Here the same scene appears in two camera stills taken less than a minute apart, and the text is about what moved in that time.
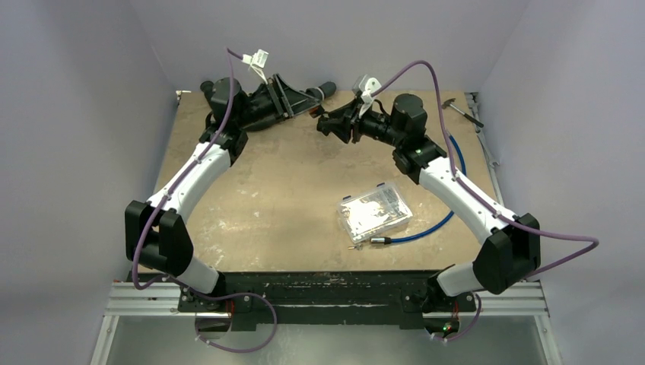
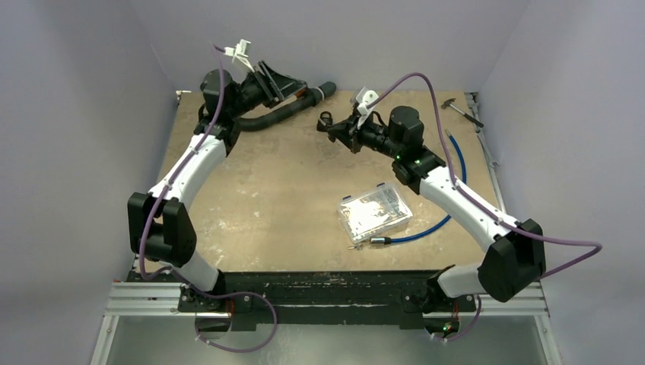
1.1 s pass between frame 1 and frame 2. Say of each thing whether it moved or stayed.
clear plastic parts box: stayed
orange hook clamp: moved
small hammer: stayed
